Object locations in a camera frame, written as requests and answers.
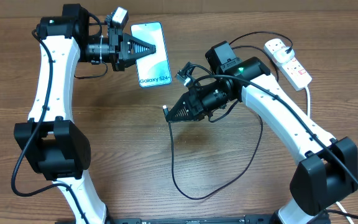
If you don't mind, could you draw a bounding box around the blue Samsung Galaxy smartphone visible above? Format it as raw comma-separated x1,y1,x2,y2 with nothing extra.
131,22,172,88

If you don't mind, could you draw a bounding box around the black USB charging cable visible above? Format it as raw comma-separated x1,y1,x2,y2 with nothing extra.
162,30,294,200

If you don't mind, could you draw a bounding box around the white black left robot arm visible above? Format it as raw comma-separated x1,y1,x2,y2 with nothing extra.
14,4,156,223

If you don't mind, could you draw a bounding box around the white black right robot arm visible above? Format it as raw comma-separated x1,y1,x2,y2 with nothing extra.
163,42,358,223

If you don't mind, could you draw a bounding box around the white charger plug adapter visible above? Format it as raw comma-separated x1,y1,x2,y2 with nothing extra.
273,47,295,65

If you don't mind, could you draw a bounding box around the white power extension strip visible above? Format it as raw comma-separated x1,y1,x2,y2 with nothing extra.
264,39,312,91

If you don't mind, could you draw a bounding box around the brown cardboard backdrop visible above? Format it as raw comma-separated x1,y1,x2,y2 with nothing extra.
0,0,358,17

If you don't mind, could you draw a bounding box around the white extension strip cord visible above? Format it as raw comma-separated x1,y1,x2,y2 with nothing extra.
304,86,356,224

